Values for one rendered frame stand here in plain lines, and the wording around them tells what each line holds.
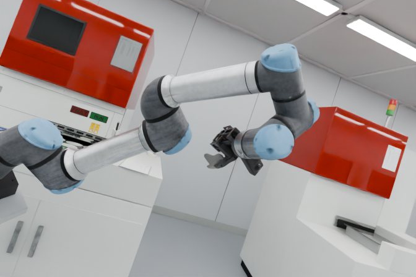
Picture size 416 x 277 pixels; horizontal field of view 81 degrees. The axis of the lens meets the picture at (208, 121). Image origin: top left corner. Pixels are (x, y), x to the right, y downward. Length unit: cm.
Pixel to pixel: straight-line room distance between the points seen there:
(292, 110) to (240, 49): 310
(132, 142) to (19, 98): 132
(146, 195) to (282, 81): 92
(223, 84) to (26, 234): 113
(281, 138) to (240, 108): 300
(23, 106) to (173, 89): 147
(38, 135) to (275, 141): 68
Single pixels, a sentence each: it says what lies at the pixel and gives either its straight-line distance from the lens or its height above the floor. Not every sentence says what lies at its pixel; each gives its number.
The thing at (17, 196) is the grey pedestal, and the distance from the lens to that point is 112.
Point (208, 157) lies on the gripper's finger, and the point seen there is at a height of 118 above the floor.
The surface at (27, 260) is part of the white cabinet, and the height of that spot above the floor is 46.
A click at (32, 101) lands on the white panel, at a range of 200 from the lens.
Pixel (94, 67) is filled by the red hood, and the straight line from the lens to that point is 185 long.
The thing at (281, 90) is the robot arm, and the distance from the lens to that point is 55.
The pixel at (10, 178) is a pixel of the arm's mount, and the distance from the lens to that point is 111.
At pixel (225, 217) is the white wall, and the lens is 376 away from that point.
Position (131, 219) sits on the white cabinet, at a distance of 131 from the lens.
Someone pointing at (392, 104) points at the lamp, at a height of 210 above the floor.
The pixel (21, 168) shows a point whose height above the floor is 84.
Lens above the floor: 125
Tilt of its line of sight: 2 degrees up
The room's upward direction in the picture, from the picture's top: 19 degrees clockwise
